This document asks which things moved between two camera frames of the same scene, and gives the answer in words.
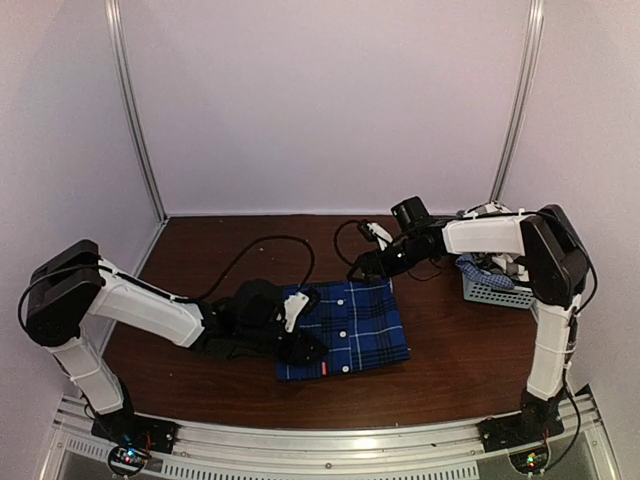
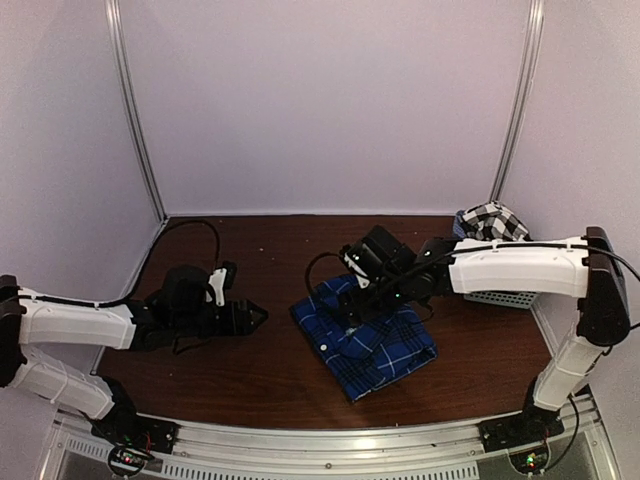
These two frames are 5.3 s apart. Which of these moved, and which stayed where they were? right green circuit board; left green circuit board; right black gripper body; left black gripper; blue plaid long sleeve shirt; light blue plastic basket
Moved: blue plaid long sleeve shirt; right black gripper body; left black gripper
Stayed: right green circuit board; light blue plastic basket; left green circuit board
